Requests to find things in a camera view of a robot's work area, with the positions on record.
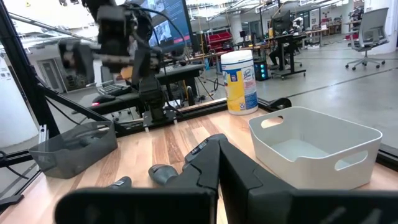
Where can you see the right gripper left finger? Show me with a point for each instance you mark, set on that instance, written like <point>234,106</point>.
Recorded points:
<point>155,208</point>

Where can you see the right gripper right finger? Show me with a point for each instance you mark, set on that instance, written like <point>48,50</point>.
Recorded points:
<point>280,208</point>

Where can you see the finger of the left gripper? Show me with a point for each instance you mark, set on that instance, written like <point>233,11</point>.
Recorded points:
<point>107,53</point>
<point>124,53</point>

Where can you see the dark grey travel bottle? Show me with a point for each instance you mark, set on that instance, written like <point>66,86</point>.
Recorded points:
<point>161,174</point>
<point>119,183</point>

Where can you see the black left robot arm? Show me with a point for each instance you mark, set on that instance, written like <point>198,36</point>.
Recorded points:
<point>152,93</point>

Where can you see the black keyboard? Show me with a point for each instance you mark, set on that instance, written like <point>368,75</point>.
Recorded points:
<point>115,89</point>

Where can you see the black computer mouse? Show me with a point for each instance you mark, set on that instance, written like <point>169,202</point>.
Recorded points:
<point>104,99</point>

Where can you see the white plastic bin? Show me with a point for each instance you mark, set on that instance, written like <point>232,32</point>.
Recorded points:
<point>311,174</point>

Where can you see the large blue-screen monitor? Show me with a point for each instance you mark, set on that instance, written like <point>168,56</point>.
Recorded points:
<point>174,18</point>

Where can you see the dark operator desk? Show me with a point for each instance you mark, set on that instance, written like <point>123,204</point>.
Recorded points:
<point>183,71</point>

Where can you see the dark grey plastic bin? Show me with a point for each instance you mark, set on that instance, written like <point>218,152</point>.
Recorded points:
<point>77,161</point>

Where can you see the red storage bin rack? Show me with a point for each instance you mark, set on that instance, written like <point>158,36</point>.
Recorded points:
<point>219,39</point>

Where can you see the yellow white wipes canister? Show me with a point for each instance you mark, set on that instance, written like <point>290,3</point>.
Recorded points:
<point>239,87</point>

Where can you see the computer tower green lights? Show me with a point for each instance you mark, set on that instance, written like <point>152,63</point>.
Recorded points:
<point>261,71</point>

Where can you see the person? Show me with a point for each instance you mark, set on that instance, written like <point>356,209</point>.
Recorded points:
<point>275,54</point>

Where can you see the black background monitor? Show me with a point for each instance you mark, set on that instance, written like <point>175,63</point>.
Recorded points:
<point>281,21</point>

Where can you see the black standing desk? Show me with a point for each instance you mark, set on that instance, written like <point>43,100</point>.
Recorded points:
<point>286,38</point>

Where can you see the grey office chair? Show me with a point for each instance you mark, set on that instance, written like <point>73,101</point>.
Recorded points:
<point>373,28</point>

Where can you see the black curved bracket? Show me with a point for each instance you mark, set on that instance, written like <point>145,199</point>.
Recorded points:
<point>280,104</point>

